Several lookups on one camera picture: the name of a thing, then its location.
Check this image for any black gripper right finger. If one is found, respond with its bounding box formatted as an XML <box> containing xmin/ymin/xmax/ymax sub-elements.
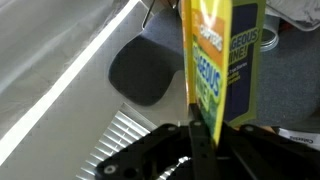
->
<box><xmin>219</xmin><ymin>124</ymin><xmax>277</xmax><ymax>180</ymax></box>

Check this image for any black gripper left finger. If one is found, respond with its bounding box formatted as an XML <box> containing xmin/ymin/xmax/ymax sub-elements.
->
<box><xmin>189</xmin><ymin>104</ymin><xmax>219</xmax><ymax>180</ymax></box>

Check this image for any yellow book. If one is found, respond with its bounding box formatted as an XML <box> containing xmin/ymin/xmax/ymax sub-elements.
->
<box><xmin>181</xmin><ymin>0</ymin><xmax>266</xmax><ymax>144</ymax></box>

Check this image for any grey office chair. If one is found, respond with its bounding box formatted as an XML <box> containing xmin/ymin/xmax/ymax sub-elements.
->
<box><xmin>108</xmin><ymin>6</ymin><xmax>320</xmax><ymax>131</ymax></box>

